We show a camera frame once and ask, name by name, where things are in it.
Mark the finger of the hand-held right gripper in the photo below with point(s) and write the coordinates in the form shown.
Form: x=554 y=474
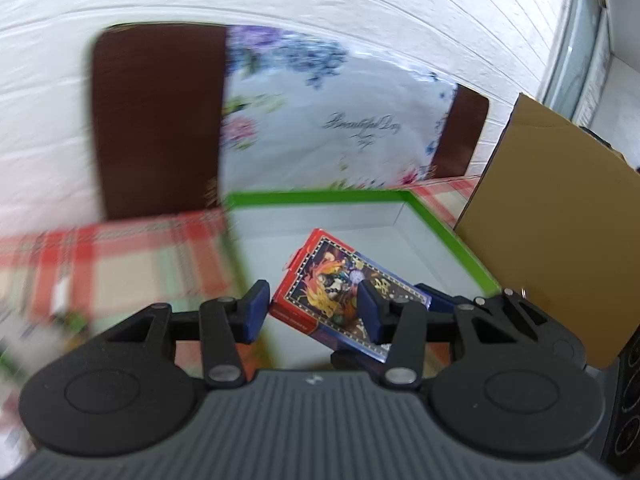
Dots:
x=440 y=299
x=345 y=359

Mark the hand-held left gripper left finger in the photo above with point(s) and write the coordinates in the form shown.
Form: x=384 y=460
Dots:
x=257 y=310

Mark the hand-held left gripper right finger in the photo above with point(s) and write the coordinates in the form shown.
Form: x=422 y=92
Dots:
x=369 y=312

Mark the green cardboard box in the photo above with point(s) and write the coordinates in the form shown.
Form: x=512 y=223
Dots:
x=430 y=255

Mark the red illustrated playing card box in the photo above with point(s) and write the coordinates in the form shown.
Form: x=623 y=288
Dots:
x=325 y=280

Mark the brown cardboard sheet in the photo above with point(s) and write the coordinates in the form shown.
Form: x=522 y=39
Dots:
x=550 y=220

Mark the red plaid tablecloth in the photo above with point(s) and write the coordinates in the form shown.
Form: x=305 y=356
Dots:
x=125 y=260

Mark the white floral printed bag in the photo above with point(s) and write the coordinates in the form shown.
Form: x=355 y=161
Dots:
x=325 y=110

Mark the dark brown wooden board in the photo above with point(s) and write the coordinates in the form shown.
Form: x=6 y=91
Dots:
x=155 y=125

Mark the grey window frame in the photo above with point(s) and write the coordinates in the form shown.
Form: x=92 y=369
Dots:
x=570 y=45

